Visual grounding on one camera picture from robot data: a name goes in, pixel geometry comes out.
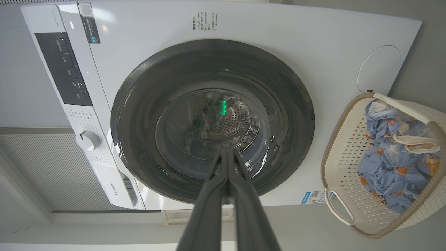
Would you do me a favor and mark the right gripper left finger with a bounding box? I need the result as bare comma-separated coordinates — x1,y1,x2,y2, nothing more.
176,149,229,251

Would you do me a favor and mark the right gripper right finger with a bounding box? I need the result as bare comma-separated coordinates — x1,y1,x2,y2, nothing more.
228,149,282,251

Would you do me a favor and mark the washing machine door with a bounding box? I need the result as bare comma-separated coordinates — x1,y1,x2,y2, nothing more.
110,39,316,205

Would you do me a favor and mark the blue cartoon print garment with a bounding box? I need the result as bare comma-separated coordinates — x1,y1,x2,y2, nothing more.
358,99,441,215

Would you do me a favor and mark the cream white garment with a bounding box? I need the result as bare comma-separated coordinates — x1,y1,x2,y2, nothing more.
393,118,441,154

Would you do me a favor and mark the stainless steel washing machine drum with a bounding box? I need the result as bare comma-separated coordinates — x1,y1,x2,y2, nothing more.
181,91,261,157

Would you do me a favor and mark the white washing machine dial knob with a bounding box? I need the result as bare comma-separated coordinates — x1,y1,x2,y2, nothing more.
75,130,101,152

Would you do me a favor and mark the white front-load washing machine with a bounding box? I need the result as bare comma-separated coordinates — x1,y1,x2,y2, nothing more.
20,0,423,211

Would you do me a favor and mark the black washing machine control panel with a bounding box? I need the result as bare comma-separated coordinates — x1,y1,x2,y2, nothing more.
34,32,94,107

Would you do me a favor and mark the blue energy label sticker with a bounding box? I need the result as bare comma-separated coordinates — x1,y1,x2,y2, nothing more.
301,190,333,205

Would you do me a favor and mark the white detergent drawer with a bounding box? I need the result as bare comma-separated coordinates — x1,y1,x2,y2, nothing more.
93,163,145,210

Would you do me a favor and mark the cream perforated laundry basket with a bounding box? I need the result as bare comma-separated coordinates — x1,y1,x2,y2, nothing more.
320,92,446,240

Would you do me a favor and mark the round white filter cover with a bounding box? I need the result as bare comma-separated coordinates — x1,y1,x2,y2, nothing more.
357,45,402,94

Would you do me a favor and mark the dark product info sticker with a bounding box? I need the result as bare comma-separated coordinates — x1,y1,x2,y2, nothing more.
77,2,101,44

